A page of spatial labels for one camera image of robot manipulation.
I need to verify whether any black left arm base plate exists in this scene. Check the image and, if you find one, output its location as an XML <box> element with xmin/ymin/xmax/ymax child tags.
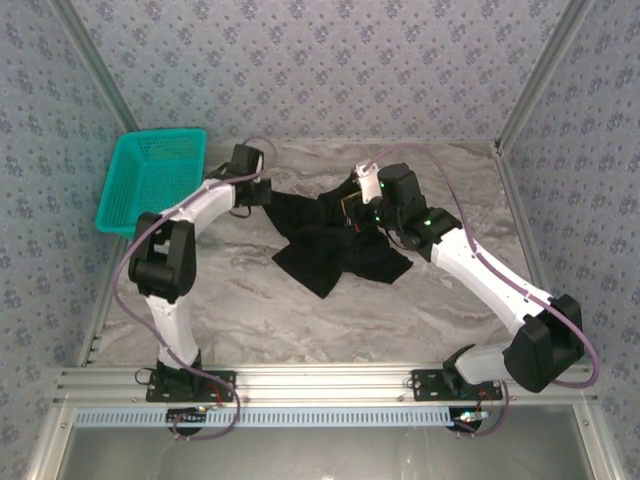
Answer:
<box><xmin>145</xmin><ymin>368</ymin><xmax>237</xmax><ymax>403</ymax></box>

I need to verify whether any white slotted cable duct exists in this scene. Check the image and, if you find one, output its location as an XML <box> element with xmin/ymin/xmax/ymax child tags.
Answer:
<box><xmin>73</xmin><ymin>405</ymin><xmax>456</xmax><ymax>429</ymax></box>

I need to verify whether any aluminium frame rail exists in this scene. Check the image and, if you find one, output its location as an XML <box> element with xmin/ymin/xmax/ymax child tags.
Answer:
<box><xmin>54</xmin><ymin>364</ymin><xmax>599</xmax><ymax>406</ymax></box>

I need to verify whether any teal plastic basket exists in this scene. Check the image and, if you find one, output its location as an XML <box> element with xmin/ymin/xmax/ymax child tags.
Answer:
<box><xmin>95</xmin><ymin>128</ymin><xmax>209</xmax><ymax>240</ymax></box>

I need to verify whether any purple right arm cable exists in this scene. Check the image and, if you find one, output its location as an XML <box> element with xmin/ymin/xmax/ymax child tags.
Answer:
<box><xmin>367</xmin><ymin>143</ymin><xmax>600</xmax><ymax>439</ymax></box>

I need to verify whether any aluminium side rail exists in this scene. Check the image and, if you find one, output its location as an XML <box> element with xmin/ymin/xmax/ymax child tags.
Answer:
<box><xmin>77</xmin><ymin>234</ymin><xmax>131</xmax><ymax>369</ymax></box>
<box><xmin>492</xmin><ymin>142</ymin><xmax>551</xmax><ymax>306</ymax></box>

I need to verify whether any aluminium corner post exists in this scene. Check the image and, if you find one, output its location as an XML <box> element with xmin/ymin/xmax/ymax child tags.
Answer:
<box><xmin>493</xmin><ymin>0</ymin><xmax>599</xmax><ymax>151</ymax></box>
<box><xmin>49</xmin><ymin>0</ymin><xmax>141</xmax><ymax>132</ymax></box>

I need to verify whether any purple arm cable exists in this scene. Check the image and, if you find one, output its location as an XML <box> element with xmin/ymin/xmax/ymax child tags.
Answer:
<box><xmin>112</xmin><ymin>135</ymin><xmax>279</xmax><ymax>442</ymax></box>
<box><xmin>367</xmin><ymin>143</ymin><xmax>600</xmax><ymax>439</ymax></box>

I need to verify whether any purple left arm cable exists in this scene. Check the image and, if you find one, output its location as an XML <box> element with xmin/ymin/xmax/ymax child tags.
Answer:
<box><xmin>112</xmin><ymin>135</ymin><xmax>279</xmax><ymax>442</ymax></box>

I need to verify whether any black t-shirt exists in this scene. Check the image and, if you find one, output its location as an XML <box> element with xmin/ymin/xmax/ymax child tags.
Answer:
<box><xmin>262</xmin><ymin>188</ymin><xmax>415</xmax><ymax>300</ymax></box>

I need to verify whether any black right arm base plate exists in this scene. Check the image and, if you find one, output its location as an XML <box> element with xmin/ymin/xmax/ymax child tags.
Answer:
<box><xmin>410</xmin><ymin>368</ymin><xmax>504</xmax><ymax>403</ymax></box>

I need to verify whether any small electronics board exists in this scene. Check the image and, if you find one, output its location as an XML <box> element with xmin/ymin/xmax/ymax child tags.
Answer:
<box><xmin>167</xmin><ymin>407</ymin><xmax>209</xmax><ymax>426</ymax></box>
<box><xmin>452</xmin><ymin>407</ymin><xmax>494</xmax><ymax>431</ymax></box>

